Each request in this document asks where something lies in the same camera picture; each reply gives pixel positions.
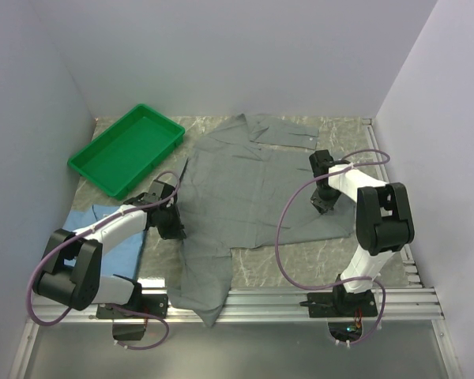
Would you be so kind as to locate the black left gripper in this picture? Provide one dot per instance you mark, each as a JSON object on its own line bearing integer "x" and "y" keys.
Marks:
{"x": 176, "y": 230}

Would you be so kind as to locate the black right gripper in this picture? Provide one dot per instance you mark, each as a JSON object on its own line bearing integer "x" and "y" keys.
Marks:
{"x": 322, "y": 205}

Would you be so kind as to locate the grey long sleeve shirt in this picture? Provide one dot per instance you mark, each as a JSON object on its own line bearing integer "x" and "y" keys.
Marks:
{"x": 243, "y": 187}

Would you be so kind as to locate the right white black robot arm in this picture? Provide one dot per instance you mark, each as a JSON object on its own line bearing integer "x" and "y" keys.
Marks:
{"x": 383, "y": 222}

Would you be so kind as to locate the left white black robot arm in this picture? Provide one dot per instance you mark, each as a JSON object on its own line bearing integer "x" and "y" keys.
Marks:
{"x": 70, "y": 270}

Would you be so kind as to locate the folded light blue shirt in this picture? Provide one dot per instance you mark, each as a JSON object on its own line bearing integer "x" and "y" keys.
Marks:
{"x": 122, "y": 260}

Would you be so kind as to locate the green plastic tray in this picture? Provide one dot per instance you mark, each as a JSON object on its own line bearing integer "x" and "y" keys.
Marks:
{"x": 126, "y": 152}

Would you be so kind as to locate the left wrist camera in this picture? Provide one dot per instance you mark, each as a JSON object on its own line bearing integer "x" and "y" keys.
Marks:
{"x": 158, "y": 191}

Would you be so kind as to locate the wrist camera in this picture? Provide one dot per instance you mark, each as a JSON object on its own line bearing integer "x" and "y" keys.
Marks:
{"x": 320, "y": 162}
{"x": 158, "y": 191}

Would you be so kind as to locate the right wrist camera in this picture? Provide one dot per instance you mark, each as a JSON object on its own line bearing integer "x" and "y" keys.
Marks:
{"x": 320, "y": 162}

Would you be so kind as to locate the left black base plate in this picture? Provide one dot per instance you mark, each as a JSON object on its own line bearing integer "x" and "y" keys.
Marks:
{"x": 153, "y": 304}

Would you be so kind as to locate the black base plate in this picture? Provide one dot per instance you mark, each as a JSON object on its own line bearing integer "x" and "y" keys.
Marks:
{"x": 337, "y": 304}
{"x": 153, "y": 304}

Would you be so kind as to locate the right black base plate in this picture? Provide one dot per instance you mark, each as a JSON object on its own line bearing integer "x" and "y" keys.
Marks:
{"x": 337, "y": 304}

